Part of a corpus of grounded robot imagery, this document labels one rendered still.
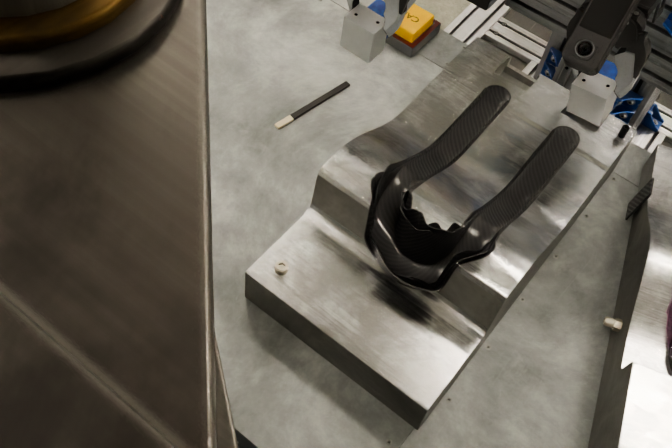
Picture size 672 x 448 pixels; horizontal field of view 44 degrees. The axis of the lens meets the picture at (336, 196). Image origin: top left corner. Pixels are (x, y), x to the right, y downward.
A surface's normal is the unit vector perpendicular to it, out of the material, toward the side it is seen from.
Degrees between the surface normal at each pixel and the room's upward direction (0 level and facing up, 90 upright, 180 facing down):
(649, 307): 16
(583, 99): 97
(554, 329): 0
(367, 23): 1
